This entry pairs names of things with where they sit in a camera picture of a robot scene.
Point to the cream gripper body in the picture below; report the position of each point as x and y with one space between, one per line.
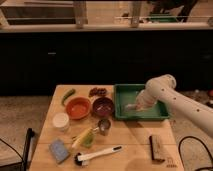
144 100

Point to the grey towel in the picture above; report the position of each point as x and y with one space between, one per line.
130 107

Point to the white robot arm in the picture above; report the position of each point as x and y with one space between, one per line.
162 89

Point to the green plastic tray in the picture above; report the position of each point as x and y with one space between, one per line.
125 94

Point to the wooden block eraser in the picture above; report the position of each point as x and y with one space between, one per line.
157 150

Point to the dark purple bowl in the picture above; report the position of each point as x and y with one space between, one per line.
103 107

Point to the metal measuring cup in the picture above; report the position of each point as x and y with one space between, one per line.
103 127

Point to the orange bowl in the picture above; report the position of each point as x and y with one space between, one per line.
78 108

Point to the corn cob toy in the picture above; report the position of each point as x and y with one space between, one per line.
84 139

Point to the green pepper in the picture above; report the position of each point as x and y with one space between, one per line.
68 94

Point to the white round container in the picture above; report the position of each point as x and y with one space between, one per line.
61 121

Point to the white dish brush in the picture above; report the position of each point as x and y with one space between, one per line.
82 159

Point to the blue sponge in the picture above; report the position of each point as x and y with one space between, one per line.
59 151

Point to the black chair frame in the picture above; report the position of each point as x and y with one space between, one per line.
22 164

